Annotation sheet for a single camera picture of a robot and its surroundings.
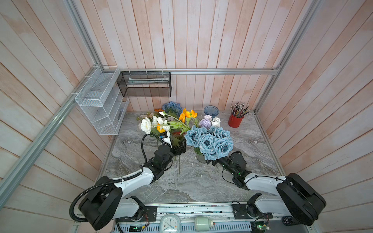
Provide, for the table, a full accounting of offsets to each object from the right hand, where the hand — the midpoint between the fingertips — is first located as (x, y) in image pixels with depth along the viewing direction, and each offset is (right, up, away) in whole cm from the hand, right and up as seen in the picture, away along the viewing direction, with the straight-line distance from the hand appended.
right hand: (208, 147), depth 82 cm
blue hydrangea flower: (-23, +27, +32) cm, 48 cm away
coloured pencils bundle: (+23, +23, +16) cm, 36 cm away
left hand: (-16, +3, 0) cm, 16 cm away
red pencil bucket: (+23, +15, +23) cm, 36 cm away
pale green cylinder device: (-5, -32, -18) cm, 37 cm away
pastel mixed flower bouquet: (-2, +14, -10) cm, 17 cm away
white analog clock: (-21, -35, -14) cm, 43 cm away
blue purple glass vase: (+5, +23, +13) cm, 27 cm away
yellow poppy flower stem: (-14, +14, -14) cm, 24 cm away
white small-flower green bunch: (-18, +9, -10) cm, 23 cm away
